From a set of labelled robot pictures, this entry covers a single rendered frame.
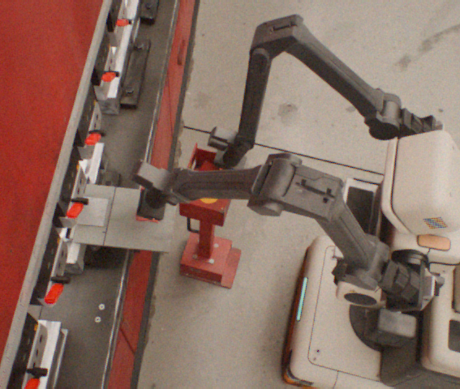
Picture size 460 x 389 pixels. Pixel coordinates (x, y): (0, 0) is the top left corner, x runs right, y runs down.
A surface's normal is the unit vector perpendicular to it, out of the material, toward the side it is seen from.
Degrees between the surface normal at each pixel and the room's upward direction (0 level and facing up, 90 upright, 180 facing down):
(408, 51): 0
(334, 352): 0
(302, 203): 13
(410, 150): 42
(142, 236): 0
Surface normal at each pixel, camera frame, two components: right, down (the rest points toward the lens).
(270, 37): -0.47, -0.53
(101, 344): 0.06, -0.46
